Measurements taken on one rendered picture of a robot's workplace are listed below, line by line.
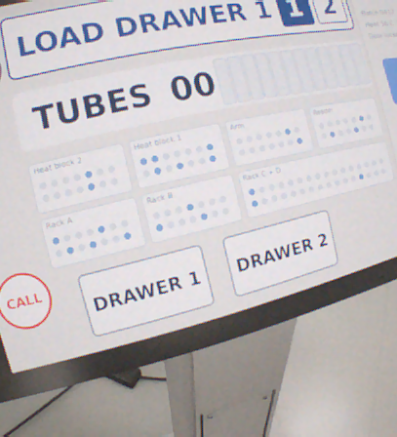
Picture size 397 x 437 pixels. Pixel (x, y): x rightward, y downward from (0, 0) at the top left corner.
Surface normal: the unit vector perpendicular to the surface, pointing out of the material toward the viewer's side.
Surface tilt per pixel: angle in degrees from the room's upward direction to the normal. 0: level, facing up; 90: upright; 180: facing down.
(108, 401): 0
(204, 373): 90
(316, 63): 50
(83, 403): 0
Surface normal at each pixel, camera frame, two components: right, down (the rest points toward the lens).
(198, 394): 0.35, 0.61
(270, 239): 0.25, -0.02
